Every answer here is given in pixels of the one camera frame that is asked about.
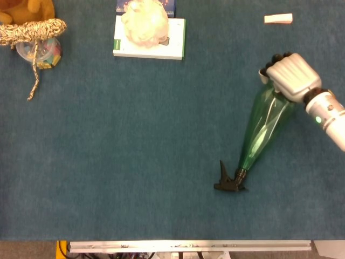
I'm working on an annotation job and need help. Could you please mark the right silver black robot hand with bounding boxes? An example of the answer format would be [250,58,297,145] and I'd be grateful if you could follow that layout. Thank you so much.
[258,52,323,104]

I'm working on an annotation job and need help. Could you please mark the green spray bottle black trigger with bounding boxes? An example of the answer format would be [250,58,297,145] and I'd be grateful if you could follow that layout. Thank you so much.
[214,80,296,193]

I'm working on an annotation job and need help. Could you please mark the white pink wedge eraser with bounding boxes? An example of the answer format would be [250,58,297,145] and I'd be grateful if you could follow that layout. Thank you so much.
[264,13,293,25]

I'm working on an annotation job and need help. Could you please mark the white box with green edge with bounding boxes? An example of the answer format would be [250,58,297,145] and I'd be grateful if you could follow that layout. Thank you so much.
[113,15,187,61]

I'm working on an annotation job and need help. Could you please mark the dark blue small box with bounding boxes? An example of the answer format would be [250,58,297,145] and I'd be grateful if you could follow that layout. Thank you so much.
[115,0,176,19]

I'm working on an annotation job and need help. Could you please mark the cream mesh bath loofah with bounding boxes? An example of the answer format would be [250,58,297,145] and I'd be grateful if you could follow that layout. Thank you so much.
[120,0,170,49]

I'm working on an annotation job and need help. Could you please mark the blue felt table cloth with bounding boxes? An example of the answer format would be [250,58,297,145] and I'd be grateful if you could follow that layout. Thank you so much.
[0,0,345,241]

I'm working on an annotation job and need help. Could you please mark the grey base panel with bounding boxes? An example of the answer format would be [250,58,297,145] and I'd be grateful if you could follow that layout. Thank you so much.
[314,240,345,257]

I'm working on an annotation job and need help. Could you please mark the clear jar of coloured clips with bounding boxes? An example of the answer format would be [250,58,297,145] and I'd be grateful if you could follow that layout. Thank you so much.
[15,37,63,70]

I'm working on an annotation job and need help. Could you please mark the beige brown twine bundle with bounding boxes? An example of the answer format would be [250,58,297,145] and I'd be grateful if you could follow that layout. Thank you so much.
[0,18,67,102]

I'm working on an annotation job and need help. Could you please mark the brown plush toy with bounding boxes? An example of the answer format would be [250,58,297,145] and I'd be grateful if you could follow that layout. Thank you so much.
[0,0,56,24]

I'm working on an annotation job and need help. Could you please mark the aluminium profile rail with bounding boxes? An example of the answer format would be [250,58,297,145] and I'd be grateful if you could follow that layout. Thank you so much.
[67,240,315,254]

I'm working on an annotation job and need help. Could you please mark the yellow frame post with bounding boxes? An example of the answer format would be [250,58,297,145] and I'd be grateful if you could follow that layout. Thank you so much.
[56,240,68,259]

